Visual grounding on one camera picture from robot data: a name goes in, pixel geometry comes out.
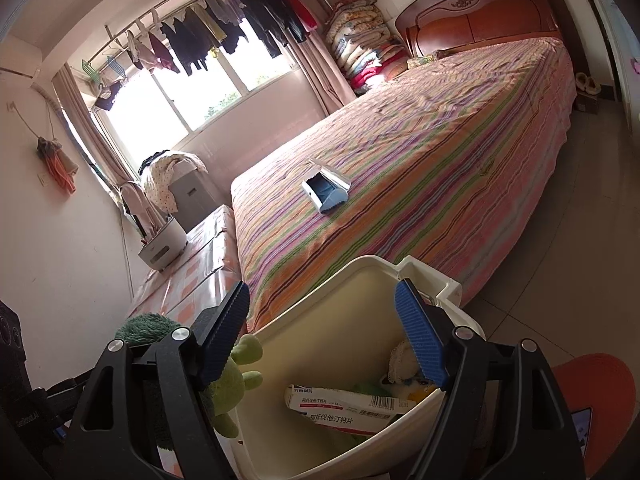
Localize green plush toy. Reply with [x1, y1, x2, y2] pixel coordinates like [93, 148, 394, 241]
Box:
[115, 312, 264, 438]

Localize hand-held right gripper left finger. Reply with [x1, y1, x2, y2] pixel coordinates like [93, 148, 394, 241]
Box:
[62, 280, 251, 480]

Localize window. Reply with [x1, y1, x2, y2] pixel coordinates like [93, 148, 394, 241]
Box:
[92, 45, 296, 186]

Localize white and blue tissue box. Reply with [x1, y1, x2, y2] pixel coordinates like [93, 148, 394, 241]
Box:
[301, 158, 351, 215]

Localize grey cabinet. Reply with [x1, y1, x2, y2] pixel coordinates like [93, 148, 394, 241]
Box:
[167, 167, 226, 233]

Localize green packet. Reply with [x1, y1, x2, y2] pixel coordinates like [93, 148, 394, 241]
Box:
[350, 382, 396, 398]

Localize stack of folded quilts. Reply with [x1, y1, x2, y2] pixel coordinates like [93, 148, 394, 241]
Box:
[325, 0, 408, 97]

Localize smartphone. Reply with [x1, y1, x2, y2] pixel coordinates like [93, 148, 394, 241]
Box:
[570, 407, 593, 453]

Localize white air conditioner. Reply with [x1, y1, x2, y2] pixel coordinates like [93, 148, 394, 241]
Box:
[0, 62, 42, 80]

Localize white plastic bin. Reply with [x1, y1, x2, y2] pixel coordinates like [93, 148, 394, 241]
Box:
[232, 255, 488, 480]

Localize orange cloth on hook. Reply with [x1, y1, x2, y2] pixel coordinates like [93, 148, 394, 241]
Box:
[36, 136, 80, 193]

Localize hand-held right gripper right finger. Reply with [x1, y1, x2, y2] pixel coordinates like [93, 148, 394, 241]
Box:
[394, 277, 586, 480]

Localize white countertop appliance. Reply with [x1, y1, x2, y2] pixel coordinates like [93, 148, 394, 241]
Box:
[138, 216, 188, 272]

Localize white medicine box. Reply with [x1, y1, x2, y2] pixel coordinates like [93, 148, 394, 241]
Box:
[284, 384, 438, 437]

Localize bed with striped sheet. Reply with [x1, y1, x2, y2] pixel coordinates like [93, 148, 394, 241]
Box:
[230, 37, 575, 333]

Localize white door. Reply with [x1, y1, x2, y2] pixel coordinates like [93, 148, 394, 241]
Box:
[570, 0, 640, 131]

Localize dotted white cloth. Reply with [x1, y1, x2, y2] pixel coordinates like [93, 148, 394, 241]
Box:
[139, 150, 208, 213]

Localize orange stool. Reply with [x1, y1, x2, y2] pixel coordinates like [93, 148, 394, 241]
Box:
[550, 353, 638, 480]

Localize row of hanging clothes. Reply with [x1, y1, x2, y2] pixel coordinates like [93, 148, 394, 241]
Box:
[125, 0, 321, 77]

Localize white knitted toy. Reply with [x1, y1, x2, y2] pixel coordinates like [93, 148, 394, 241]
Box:
[387, 340, 436, 396]

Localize brown wooden headboard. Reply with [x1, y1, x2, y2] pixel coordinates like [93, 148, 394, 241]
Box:
[395, 0, 566, 58]

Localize white garment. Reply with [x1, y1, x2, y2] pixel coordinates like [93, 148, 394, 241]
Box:
[119, 181, 171, 236]

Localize table with checked cloth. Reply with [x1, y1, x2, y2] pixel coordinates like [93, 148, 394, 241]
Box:
[120, 204, 251, 333]

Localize pink curtain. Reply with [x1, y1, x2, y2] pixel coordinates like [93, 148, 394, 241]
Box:
[287, 35, 356, 113]
[52, 62, 136, 196]

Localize hanging wire racks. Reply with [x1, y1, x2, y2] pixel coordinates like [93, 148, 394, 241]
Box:
[81, 55, 126, 86]

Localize white air conditioner pipe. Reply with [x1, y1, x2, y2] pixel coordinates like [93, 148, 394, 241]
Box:
[31, 80, 63, 111]

